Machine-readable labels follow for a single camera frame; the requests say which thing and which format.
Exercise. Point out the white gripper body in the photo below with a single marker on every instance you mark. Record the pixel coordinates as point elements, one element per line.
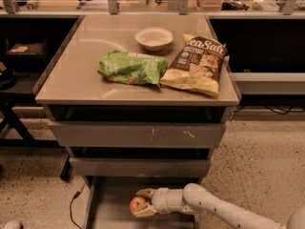
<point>160,198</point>

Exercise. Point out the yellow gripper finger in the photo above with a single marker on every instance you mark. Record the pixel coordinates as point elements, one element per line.
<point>143,210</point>
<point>146,193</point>

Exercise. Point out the red apple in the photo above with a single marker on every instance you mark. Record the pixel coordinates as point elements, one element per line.
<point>136,204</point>

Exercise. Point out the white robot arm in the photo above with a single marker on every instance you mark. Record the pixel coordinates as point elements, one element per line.
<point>193,199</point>

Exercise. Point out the grey open bottom drawer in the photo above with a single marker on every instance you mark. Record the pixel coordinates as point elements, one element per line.
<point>108,206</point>

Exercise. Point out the grey middle drawer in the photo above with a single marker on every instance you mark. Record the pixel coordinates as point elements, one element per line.
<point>122,167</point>

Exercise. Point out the grey drawer cabinet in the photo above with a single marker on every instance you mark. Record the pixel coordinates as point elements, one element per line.
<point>71,88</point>

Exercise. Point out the grey top drawer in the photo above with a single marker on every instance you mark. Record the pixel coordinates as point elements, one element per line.
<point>137,134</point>

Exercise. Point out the green snack bag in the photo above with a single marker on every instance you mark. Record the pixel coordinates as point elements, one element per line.
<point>132,68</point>

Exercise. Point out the white shoe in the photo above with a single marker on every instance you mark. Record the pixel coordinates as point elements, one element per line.
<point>12,224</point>

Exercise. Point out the brown sea salt chip bag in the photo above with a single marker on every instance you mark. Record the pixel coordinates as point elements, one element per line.
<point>197,66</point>

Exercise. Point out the white bowl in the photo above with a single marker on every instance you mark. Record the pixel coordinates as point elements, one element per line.
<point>154,39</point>

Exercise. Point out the dark box on shelf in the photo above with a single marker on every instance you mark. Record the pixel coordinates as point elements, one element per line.
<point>29,51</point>

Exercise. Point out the black table frame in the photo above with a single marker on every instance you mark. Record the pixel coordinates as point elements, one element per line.
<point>11,119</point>

